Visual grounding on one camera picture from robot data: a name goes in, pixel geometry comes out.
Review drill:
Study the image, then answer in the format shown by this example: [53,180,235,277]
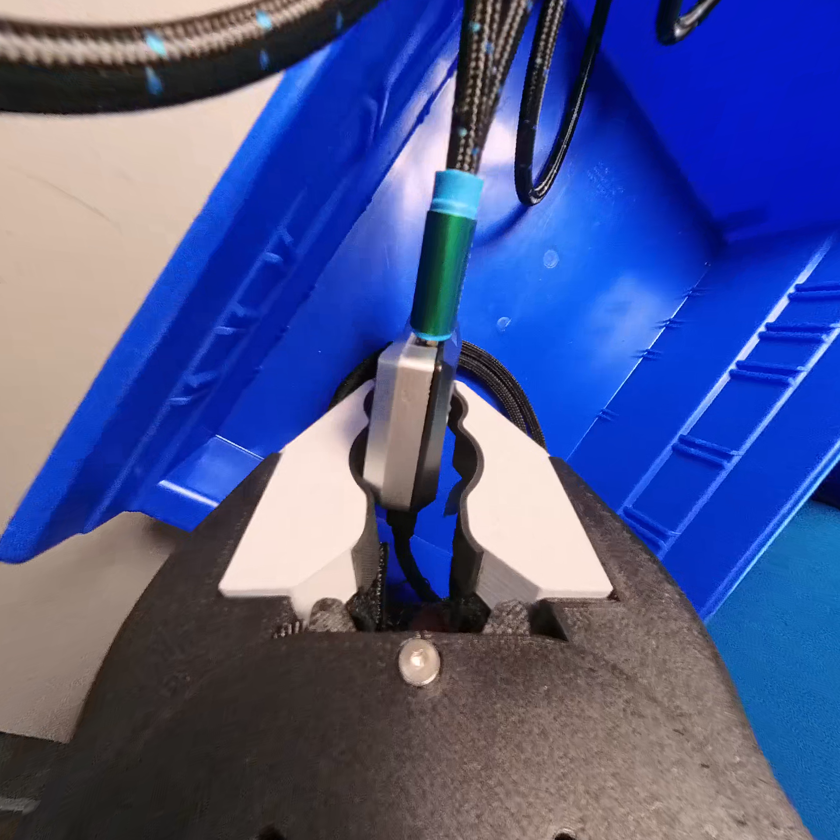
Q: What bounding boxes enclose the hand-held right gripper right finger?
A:
[446,382,616,611]

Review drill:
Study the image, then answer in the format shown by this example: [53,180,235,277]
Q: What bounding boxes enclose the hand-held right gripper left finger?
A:
[217,381,387,632]

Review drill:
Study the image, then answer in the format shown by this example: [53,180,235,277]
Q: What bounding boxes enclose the grey HDMI adapter box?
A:
[363,331,457,513]

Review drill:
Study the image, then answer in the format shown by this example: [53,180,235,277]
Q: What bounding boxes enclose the blue plastic bin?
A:
[0,0,840,621]

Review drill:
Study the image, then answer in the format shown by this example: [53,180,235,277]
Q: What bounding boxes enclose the braided HDMI cable green plug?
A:
[0,0,382,116]
[410,0,572,345]

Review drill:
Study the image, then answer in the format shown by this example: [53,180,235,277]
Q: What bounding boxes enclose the light blue pad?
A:
[705,502,840,840]

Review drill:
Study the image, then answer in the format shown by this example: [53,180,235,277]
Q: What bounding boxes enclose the glossy black cable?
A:
[656,0,719,47]

